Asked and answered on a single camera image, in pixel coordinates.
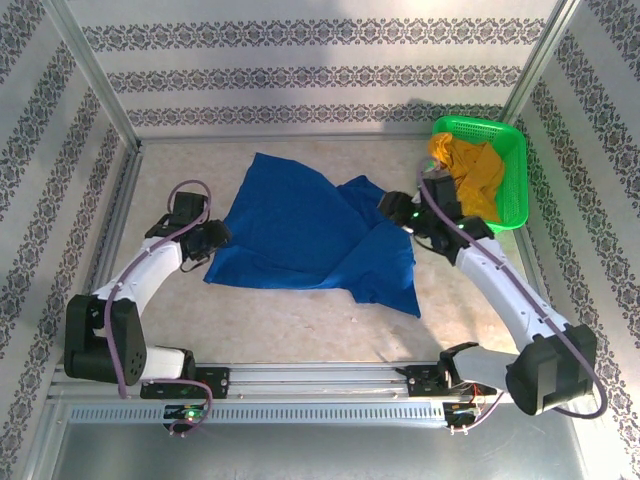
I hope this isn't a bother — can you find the slotted metal cable duct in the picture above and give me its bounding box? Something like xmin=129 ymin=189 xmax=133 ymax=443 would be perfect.
xmin=67 ymin=401 xmax=451 ymax=427

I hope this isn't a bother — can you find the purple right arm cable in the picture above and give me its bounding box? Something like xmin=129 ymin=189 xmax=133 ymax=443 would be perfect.
xmin=415 ymin=158 xmax=610 ymax=436

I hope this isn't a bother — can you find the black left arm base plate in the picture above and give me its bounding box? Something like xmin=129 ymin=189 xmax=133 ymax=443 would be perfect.
xmin=139 ymin=366 xmax=232 ymax=401

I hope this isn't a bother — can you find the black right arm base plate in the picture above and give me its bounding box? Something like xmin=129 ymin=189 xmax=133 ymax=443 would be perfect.
xmin=398 ymin=363 xmax=499 ymax=399

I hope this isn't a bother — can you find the aluminium table end rail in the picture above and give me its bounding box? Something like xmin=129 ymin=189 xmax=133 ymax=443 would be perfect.
xmin=137 ymin=130 xmax=436 ymax=147

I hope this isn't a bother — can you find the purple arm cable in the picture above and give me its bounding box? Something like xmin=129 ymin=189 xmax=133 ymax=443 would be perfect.
xmin=415 ymin=158 xmax=610 ymax=436
xmin=102 ymin=179 xmax=216 ymax=437

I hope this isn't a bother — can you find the green plastic basket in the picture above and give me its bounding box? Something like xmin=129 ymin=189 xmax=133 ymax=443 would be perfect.
xmin=428 ymin=114 xmax=530 ymax=237

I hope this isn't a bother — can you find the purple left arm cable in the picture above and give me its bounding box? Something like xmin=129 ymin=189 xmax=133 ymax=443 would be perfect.
xmin=102 ymin=179 xmax=216 ymax=437

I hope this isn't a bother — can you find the sheet metal shelf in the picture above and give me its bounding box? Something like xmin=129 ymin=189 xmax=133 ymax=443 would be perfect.
xmin=29 ymin=399 xmax=601 ymax=480

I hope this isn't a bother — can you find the orange cloth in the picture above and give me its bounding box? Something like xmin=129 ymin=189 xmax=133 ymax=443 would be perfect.
xmin=427 ymin=131 xmax=506 ymax=224

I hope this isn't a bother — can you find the blue printed t-shirt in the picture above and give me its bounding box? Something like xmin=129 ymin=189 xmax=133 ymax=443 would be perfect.
xmin=203 ymin=152 xmax=422 ymax=319

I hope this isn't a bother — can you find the aluminium corner post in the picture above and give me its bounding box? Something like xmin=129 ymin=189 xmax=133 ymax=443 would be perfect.
xmin=499 ymin=0 xmax=584 ymax=124
xmin=42 ymin=0 xmax=144 ymax=151

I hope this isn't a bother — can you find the aluminium table side rail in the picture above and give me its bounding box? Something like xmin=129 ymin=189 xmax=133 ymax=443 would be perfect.
xmin=67 ymin=142 xmax=146 ymax=365
xmin=514 ymin=229 xmax=571 ymax=361

